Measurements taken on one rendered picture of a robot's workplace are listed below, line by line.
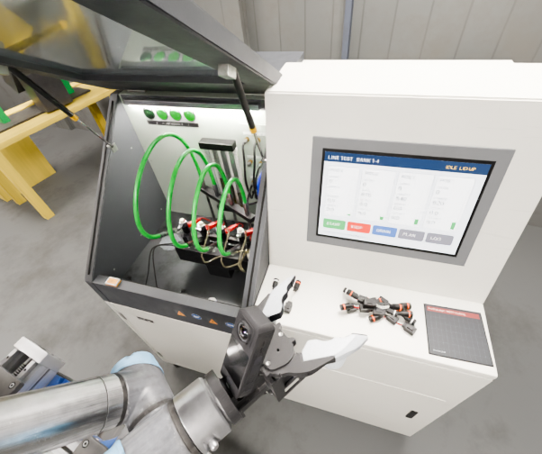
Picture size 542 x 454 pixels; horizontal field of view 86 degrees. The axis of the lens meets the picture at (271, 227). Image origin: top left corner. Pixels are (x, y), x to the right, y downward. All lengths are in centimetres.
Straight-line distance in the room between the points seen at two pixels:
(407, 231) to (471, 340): 36
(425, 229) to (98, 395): 83
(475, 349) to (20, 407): 99
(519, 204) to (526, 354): 151
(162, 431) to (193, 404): 4
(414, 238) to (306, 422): 125
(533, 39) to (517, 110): 158
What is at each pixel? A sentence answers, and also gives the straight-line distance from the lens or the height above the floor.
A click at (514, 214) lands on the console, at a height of 129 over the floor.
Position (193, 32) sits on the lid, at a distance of 51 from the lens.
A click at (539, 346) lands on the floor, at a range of 243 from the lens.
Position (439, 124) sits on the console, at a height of 149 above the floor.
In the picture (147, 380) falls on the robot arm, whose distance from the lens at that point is 56.
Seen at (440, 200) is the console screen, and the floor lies 131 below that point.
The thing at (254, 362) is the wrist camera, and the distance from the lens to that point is 37.
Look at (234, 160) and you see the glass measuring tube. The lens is 120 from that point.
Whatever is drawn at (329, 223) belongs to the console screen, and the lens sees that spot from 93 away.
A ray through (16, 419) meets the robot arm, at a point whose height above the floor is 149.
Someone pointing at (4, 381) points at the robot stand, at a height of 104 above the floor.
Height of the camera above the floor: 186
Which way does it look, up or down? 46 degrees down
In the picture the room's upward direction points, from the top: 7 degrees counter-clockwise
